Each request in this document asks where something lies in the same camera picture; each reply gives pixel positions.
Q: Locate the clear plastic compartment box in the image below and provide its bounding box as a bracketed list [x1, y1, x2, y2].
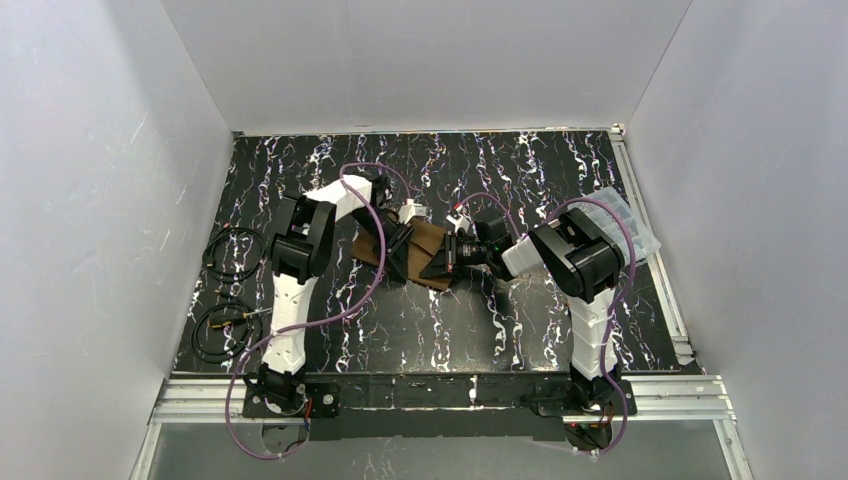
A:
[577, 186, 661, 266]

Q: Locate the black coiled cable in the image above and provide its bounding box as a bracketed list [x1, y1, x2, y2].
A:
[190, 227, 270, 364]

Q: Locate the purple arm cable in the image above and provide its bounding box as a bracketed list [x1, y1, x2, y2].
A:
[447, 192, 639, 458]
[225, 162, 415, 462]

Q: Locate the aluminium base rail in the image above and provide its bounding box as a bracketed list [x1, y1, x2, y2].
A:
[152, 373, 736, 440]

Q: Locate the aluminium side rail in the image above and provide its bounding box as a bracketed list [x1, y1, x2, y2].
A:
[609, 123, 695, 365]

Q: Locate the brown woven cloth napkin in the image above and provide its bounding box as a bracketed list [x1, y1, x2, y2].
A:
[352, 218, 452, 292]

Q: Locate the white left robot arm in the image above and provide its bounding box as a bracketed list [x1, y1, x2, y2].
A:
[250, 174, 428, 411]

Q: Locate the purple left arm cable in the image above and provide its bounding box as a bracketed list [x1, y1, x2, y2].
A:
[225, 162, 415, 462]

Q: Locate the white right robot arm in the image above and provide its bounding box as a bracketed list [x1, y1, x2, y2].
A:
[420, 200, 635, 409]

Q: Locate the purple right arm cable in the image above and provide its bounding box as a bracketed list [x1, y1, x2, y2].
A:
[447, 192, 639, 458]

